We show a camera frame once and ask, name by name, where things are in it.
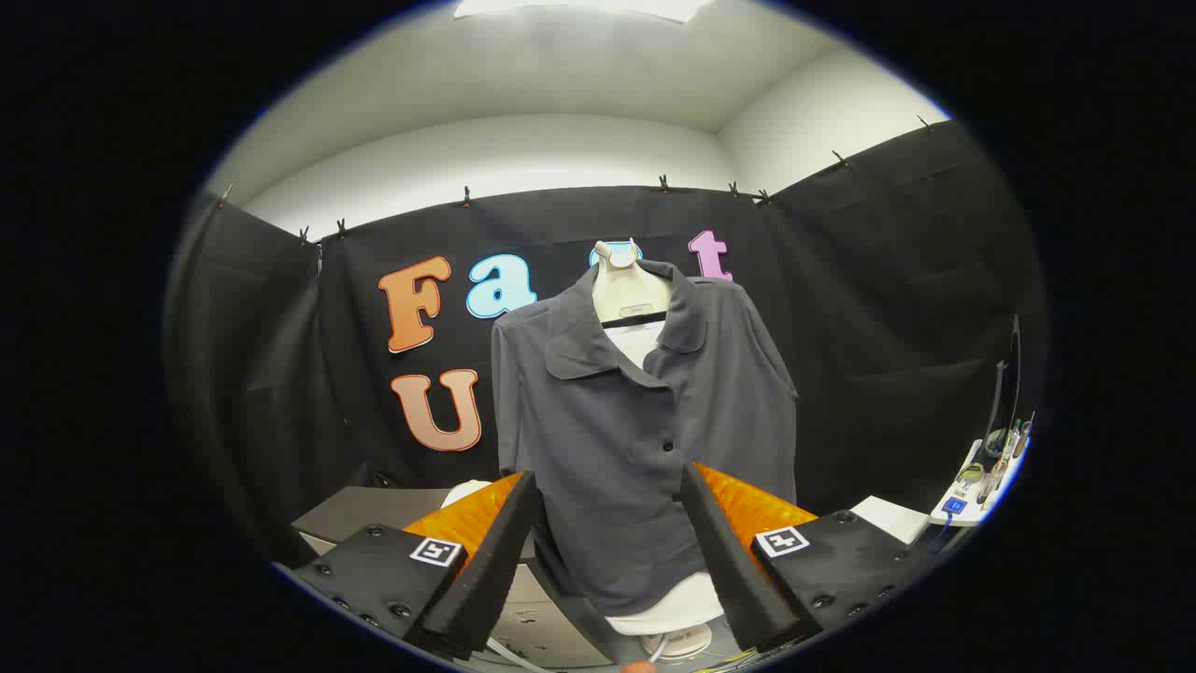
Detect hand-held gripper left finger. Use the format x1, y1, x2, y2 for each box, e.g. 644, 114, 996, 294
292, 470, 541, 661

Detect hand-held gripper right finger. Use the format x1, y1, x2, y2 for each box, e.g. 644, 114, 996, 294
680, 461, 921, 653

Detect grey button-up shirt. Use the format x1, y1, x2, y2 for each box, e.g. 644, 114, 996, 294
491, 260, 800, 618

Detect grey cabinet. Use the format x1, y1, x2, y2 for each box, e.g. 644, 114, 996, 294
292, 486, 618, 669

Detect white side table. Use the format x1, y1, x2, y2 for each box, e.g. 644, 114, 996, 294
930, 437, 1029, 526

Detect cream mannequin torso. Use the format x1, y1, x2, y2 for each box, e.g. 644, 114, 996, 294
592, 239, 725, 663

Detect black backdrop cloth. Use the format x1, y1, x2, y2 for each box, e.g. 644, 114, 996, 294
164, 120, 1047, 562

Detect black monitor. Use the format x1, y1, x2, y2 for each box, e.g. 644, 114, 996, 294
986, 316, 1024, 459

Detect row of black cloth clips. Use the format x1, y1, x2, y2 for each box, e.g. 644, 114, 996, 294
217, 114, 935, 246

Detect ceiling light panel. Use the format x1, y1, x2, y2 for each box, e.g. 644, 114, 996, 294
454, 0, 716, 24

